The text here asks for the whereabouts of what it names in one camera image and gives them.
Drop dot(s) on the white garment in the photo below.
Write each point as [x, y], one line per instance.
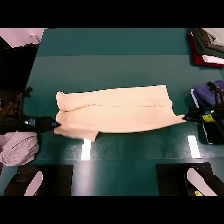
[216, 35]

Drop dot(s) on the lilac garment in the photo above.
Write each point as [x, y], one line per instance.
[18, 148]

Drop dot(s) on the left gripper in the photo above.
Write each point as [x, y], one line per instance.
[36, 123]

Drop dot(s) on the cream garment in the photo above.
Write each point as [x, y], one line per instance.
[116, 111]

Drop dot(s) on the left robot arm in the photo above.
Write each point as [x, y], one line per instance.
[13, 116]

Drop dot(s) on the purple garment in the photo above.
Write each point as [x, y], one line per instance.
[204, 93]

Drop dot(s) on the pale pink garment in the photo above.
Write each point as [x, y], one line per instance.
[213, 60]

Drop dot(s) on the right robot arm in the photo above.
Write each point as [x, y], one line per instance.
[200, 180]

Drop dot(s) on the dark green garment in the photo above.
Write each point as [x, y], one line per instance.
[205, 45]

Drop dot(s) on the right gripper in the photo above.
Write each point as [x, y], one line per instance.
[204, 116]

